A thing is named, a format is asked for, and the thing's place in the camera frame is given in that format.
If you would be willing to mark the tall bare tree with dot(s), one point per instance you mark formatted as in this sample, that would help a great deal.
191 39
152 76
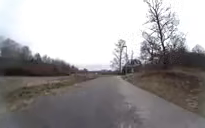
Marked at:
161 30

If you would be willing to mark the row of dark trees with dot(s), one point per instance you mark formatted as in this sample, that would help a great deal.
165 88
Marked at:
20 61

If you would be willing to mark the dark building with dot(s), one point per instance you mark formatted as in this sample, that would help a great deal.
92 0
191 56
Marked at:
131 65

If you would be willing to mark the small bare tree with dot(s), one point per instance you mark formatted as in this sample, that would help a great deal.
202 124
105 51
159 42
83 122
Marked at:
119 55

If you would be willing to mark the dark hedge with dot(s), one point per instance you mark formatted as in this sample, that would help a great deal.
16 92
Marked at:
190 60

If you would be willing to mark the brown grassy bank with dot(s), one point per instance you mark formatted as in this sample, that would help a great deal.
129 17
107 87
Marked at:
176 85

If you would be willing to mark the brown grass verge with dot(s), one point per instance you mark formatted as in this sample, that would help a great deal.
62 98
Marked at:
33 93

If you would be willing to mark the pale bare field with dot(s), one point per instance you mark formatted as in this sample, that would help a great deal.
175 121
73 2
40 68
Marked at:
20 81

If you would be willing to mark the street lamp pole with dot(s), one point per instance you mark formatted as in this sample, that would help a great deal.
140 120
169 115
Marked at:
124 60

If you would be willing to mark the grey asphalt road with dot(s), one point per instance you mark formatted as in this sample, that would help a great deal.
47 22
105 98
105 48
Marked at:
100 103

